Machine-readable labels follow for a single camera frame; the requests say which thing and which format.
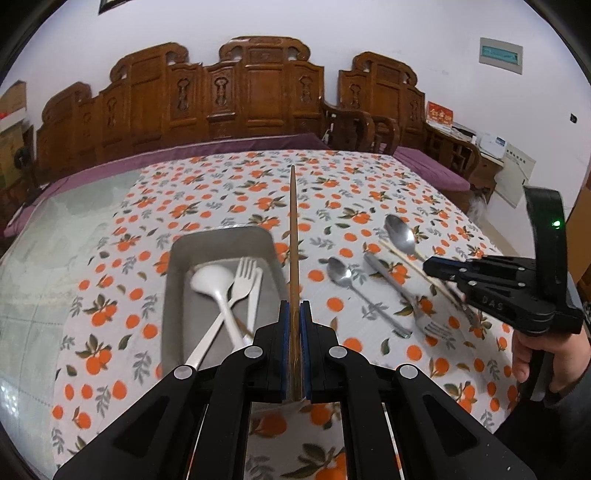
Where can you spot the carved wooden sofa bench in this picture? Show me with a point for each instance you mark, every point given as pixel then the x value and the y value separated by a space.
pixel 207 92

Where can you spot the person's right hand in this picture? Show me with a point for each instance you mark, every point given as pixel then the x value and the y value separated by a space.
pixel 570 364

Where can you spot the small black fan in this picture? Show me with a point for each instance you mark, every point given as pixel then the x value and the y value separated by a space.
pixel 22 161

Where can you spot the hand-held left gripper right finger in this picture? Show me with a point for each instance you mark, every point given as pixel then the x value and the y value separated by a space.
pixel 305 350

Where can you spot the white plastic spoon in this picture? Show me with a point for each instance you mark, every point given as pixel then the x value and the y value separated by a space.
pixel 212 279

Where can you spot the white device with blue label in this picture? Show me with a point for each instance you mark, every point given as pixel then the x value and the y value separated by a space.
pixel 494 144

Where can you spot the short purple seat cushion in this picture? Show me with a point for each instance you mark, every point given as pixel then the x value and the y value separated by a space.
pixel 434 168

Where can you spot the small brown cardboard box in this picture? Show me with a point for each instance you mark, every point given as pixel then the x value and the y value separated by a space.
pixel 14 94

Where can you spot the carved wooden armchair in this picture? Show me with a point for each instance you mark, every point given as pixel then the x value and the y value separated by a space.
pixel 392 101

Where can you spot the wooden side table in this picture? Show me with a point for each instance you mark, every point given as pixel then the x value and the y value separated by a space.
pixel 485 170

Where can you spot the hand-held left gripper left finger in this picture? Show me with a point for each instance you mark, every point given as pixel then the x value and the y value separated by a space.
pixel 284 350

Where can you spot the white plastic fork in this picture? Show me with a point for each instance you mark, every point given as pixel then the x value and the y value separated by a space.
pixel 244 274

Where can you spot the large metal spoon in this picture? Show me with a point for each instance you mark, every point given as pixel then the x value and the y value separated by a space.
pixel 399 233

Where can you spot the white wall cabinet cover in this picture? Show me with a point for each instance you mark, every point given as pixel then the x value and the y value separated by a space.
pixel 516 173

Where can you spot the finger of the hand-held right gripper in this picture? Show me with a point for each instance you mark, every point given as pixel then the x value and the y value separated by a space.
pixel 445 270

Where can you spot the orange print tablecloth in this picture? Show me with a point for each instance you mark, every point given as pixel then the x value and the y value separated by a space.
pixel 323 198

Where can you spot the flat white box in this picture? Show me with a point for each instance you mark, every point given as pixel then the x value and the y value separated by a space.
pixel 11 121

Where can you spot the wooden chopstick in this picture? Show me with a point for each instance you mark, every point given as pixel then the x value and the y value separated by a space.
pixel 401 256
pixel 292 258

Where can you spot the rectangular metal tray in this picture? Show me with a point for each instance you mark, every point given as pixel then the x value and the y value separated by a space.
pixel 184 314

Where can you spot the red box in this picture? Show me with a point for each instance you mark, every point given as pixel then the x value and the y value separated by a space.
pixel 438 113

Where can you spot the person's right forearm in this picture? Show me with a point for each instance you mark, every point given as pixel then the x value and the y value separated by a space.
pixel 545 434

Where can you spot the long purple seat cushion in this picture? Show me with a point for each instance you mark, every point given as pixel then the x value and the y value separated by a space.
pixel 161 157

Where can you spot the grey item on side table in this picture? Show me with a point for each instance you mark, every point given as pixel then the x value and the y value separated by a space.
pixel 464 131

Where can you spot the small metal spoon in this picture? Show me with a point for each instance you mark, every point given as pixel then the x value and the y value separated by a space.
pixel 340 270

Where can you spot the grey wall electrical panel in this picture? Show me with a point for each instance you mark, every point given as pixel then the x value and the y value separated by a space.
pixel 501 55

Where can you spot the metal fork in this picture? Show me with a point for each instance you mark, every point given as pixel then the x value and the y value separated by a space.
pixel 392 286

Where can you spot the clear plastic bag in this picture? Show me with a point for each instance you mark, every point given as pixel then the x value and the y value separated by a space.
pixel 478 207

